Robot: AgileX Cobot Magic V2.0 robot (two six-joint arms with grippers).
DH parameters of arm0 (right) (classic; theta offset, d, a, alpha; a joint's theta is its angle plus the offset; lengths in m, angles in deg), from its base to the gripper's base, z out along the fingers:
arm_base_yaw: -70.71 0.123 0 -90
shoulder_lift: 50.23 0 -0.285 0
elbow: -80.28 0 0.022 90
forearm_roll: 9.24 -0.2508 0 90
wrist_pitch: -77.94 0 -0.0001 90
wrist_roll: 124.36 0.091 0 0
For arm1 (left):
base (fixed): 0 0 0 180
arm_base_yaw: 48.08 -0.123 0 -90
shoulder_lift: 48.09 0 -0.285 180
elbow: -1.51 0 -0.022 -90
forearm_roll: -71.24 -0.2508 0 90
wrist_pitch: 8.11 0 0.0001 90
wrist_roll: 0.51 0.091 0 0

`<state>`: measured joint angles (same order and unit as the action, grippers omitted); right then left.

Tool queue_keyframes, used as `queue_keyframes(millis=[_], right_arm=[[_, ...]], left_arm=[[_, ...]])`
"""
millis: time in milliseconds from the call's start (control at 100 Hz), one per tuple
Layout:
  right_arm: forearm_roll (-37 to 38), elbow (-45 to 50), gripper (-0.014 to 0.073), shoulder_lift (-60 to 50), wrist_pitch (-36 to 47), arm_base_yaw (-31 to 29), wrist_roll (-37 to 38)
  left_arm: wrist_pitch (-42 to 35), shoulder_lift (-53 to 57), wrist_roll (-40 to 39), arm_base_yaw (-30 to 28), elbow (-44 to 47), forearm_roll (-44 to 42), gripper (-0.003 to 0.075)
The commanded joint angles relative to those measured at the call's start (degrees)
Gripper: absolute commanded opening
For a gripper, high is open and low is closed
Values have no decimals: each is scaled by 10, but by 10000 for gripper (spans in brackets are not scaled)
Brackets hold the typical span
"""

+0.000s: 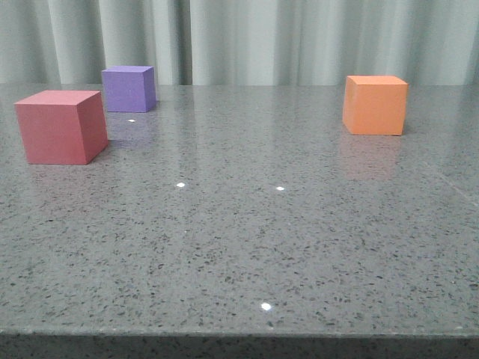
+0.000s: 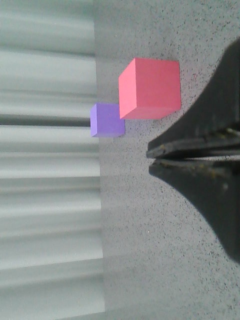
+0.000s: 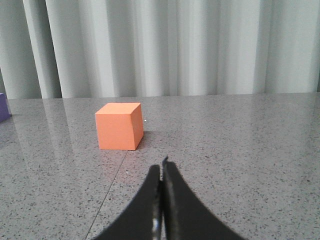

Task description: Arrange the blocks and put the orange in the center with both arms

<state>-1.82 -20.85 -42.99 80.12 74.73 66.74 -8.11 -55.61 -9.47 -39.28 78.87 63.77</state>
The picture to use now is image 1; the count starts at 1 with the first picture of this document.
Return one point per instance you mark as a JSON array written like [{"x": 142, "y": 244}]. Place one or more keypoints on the orange foam cube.
[{"x": 375, "y": 105}]

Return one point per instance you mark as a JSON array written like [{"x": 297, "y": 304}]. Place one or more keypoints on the purple foam cube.
[{"x": 129, "y": 89}]

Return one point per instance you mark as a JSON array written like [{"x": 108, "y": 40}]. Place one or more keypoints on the red foam cube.
[{"x": 62, "y": 127}]

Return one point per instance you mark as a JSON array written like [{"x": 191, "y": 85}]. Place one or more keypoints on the pale green curtain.
[{"x": 241, "y": 42}]

